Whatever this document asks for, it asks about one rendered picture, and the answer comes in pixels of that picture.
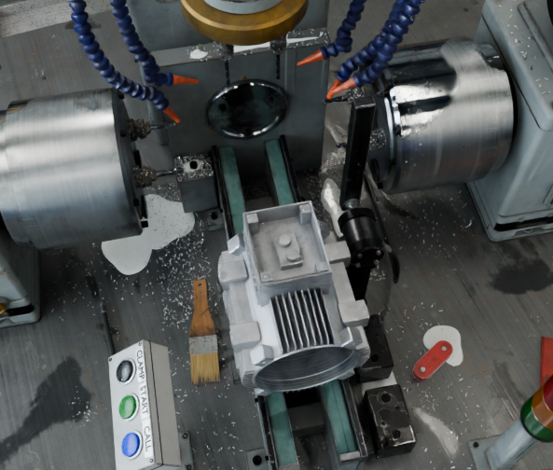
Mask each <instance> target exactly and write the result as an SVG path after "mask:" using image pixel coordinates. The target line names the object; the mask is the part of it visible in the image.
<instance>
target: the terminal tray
mask: <svg viewBox="0 0 553 470"><path fill-rule="evenodd" d="M303 206H308V210H307V211H303V210H302V207H303ZM242 215H243V226H244V230H243V231H242V233H243V241H244V243H245V252H246V254H247V259H248V264H249V267H250V273H251V274H252V282H253V283H254V289H255V293H256V302H257V305H260V307H261V308H262V307H264V306H266V305H268V304H270V299H271V303H272V302H274V301H275V298H276V297H277V298H278V300H280V299H282V295H284V298H287V297H288V293H290V295H291V297H293V296H294V295H295V291H297V295H300V294H301V290H303V294H304V295H305V294H307V291H308V289H309V290H310V293H311V294H313V289H315V290H316V294H319V292H320V288H322V291H323V294H327V295H328V294H329V291H330V284H331V278H332V269H331V266H330V263H329V259H328V256H327V253H326V249H325V244H324V241H323V238H322V234H321V231H320V228H319V225H318V221H317V218H316V215H315V212H314V209H313V205H312V202H311V200H308V201H303V202H298V203H292V204H287V205H282V206H277V207H271V208H267V209H261V210H256V211H251V212H246V213H242ZM251 215H254V216H255V217H256V219H255V220H250V216H251ZM321 263H322V264H324V265H325V267H324V268H323V269H320V268H319V264H321ZM264 274H268V275H269V276H270V277H269V278H268V279H267V280H265V279H264V278H263V276H264Z"/></svg>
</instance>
